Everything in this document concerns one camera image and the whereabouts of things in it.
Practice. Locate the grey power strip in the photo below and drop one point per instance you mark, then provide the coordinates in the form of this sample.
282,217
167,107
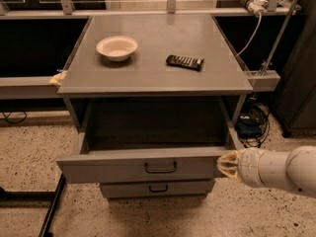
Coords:
255,7

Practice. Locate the grey horizontal rail left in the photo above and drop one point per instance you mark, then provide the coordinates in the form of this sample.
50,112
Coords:
22,88

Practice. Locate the grey drawer cabinet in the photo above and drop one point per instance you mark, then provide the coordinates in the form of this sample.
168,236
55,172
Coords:
92,77

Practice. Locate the grey rail block right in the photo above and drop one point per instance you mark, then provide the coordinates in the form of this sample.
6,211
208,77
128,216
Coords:
263,83

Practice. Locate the grey lower drawer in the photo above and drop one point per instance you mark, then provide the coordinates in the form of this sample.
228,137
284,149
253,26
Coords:
157,189

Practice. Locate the grey drawer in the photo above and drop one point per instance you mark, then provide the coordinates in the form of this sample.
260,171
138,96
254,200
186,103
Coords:
157,189
151,140

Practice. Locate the yellowish ribbed gripper finger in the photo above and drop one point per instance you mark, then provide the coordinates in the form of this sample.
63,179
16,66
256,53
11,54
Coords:
228,164

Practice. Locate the black metal floor frame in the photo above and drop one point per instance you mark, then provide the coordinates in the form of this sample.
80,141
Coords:
50,200

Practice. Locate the grey top drawer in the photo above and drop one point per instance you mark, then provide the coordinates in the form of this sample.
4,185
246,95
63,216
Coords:
151,140

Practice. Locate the white bowl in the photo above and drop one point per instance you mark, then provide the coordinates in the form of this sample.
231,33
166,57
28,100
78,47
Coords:
117,48

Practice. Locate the black snack bar package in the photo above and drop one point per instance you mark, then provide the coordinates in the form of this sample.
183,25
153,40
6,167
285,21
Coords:
185,62

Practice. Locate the dark grey cabinet right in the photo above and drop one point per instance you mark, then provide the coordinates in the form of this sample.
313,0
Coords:
295,102

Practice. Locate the thin metal rod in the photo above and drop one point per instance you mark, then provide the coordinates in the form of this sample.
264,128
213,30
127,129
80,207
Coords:
272,6

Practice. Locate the yellow tape piece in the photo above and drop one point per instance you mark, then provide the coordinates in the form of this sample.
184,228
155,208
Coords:
58,78

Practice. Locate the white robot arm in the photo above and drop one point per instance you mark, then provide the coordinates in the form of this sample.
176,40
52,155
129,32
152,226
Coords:
293,172

